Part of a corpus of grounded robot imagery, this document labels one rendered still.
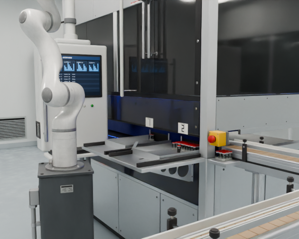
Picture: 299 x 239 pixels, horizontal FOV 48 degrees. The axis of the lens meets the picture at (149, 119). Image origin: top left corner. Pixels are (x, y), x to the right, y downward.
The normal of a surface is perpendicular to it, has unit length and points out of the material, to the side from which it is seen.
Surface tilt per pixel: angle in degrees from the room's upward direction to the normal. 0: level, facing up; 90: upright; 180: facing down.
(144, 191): 90
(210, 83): 90
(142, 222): 90
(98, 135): 90
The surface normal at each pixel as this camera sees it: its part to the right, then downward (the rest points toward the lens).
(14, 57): 0.57, 0.09
